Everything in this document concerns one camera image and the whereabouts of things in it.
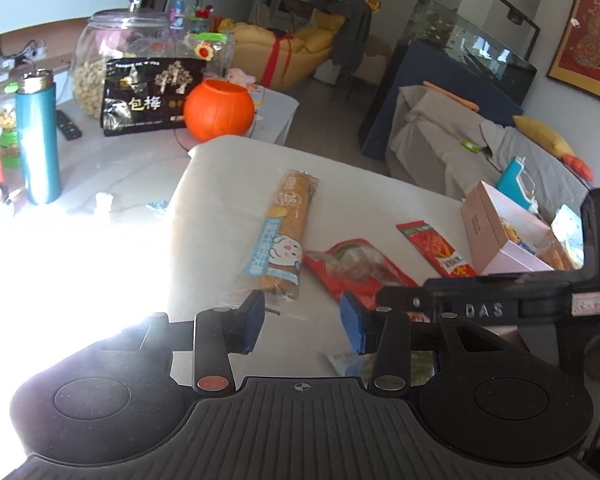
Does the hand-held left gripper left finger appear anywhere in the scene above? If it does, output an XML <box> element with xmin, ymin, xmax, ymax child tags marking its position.
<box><xmin>100</xmin><ymin>289</ymin><xmax>267</xmax><ymax>396</ymax></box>

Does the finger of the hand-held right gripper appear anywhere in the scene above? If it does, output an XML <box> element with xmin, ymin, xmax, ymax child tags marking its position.
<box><xmin>376</xmin><ymin>280</ymin><xmax>432</xmax><ymax>314</ymax></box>

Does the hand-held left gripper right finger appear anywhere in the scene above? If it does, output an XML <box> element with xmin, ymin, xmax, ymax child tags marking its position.
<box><xmin>340</xmin><ymin>290</ymin><xmax>525</xmax><ymax>392</ymax></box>

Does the wide red snack packet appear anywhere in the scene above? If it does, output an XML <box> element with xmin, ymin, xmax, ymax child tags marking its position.
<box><xmin>304</xmin><ymin>238</ymin><xmax>421</xmax><ymax>311</ymax></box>

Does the green snack packet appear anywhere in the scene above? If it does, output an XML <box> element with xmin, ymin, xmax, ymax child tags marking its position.
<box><xmin>407</xmin><ymin>352</ymin><xmax>436</xmax><ymax>386</ymax></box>

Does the pink cardboard box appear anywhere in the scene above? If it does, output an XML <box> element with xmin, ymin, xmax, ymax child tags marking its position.
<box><xmin>461</xmin><ymin>181</ymin><xmax>586</xmax><ymax>276</ymax></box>

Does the long bread stick packet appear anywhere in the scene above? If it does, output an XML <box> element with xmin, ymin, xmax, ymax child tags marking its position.
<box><xmin>243</xmin><ymin>169</ymin><xmax>321</xmax><ymax>308</ymax></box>

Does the narrow red striped snack packet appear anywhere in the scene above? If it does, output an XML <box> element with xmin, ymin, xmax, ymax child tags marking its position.
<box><xmin>396</xmin><ymin>221</ymin><xmax>478</xmax><ymax>279</ymax></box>

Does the colourful cartoon picture box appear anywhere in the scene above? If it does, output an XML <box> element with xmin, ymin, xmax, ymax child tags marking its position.
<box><xmin>550</xmin><ymin>206</ymin><xmax>586</xmax><ymax>266</ymax></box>

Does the teal water jug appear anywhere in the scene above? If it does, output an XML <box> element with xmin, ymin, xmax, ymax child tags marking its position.
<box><xmin>497</xmin><ymin>157</ymin><xmax>541</xmax><ymax>213</ymax></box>

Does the orange pillow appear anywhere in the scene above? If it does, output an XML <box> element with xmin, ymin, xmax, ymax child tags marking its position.
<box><xmin>562</xmin><ymin>154</ymin><xmax>594</xmax><ymax>181</ymax></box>

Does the white table cloth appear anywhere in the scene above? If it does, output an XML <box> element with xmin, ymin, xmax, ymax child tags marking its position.
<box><xmin>167</xmin><ymin>135</ymin><xmax>481</xmax><ymax>376</ymax></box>

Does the yellow pillow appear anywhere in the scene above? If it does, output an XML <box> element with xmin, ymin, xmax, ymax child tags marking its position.
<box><xmin>512</xmin><ymin>115</ymin><xmax>577</xmax><ymax>159</ymax></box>

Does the grey covered sofa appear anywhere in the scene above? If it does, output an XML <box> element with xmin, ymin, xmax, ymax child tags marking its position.
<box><xmin>387</xmin><ymin>85</ymin><xmax>596</xmax><ymax>221</ymax></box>

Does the dark blue cabinet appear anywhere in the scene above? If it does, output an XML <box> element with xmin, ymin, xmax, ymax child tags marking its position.
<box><xmin>362</xmin><ymin>40</ymin><xmax>523</xmax><ymax>161</ymax></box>

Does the long orange cushion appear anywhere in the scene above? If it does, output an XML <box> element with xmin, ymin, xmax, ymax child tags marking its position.
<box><xmin>422</xmin><ymin>81</ymin><xmax>481</xmax><ymax>112</ymax></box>

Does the white side table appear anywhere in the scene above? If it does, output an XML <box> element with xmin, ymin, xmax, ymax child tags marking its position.
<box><xmin>252</xmin><ymin>85</ymin><xmax>301</xmax><ymax>146</ymax></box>

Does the orange pumpkin bucket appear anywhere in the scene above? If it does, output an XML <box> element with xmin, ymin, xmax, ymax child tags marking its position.
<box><xmin>183</xmin><ymin>79</ymin><xmax>256</xmax><ymax>142</ymax></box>

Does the white floor appliance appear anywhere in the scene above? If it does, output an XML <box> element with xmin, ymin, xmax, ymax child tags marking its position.
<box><xmin>314</xmin><ymin>62</ymin><xmax>351</xmax><ymax>86</ymax></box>

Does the beige chair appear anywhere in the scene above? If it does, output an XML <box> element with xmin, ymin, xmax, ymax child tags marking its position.
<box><xmin>352</xmin><ymin>35</ymin><xmax>393</xmax><ymax>88</ymax></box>

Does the black plum packet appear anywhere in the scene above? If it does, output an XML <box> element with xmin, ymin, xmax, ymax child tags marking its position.
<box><xmin>101</xmin><ymin>56</ymin><xmax>204</xmax><ymax>137</ymax></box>

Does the yellow armchair with red ribbon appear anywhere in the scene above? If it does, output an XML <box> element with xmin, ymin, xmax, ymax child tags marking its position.
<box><xmin>227</xmin><ymin>10</ymin><xmax>353</xmax><ymax>92</ymax></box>

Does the glass fish tank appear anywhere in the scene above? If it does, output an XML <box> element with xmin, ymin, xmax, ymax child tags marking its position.
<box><xmin>400</xmin><ymin>0</ymin><xmax>538</xmax><ymax>106</ymax></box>

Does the clear pouch with green clip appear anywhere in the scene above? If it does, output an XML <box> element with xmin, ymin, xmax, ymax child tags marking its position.
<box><xmin>185</xmin><ymin>31</ymin><xmax>236</xmax><ymax>81</ymax></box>

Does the black remote control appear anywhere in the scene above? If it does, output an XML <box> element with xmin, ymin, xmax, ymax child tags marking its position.
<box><xmin>55</xmin><ymin>109</ymin><xmax>83</xmax><ymax>141</ymax></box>

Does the grey coat on stand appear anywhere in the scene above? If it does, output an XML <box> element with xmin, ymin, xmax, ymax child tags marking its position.
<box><xmin>312</xmin><ymin>0</ymin><xmax>373</xmax><ymax>78</ymax></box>

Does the blue thermos bottle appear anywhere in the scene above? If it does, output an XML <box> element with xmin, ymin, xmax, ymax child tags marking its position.
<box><xmin>15</xmin><ymin>71</ymin><xmax>63</xmax><ymax>206</ymax></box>

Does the large glass jar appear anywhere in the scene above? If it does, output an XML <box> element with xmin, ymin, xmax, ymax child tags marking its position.
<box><xmin>69</xmin><ymin>8</ymin><xmax>173</xmax><ymax>120</ymax></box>

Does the clear pitcher with toys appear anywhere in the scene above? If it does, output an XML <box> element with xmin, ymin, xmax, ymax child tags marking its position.
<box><xmin>187</xmin><ymin>0</ymin><xmax>216</xmax><ymax>33</ymax></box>

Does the small green gumball bottle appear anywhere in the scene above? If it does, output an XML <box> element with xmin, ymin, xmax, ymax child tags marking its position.
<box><xmin>0</xmin><ymin>82</ymin><xmax>21</xmax><ymax>168</ymax></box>

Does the framed red wall picture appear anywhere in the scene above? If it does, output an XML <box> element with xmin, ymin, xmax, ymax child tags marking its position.
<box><xmin>546</xmin><ymin>0</ymin><xmax>600</xmax><ymax>106</ymax></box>

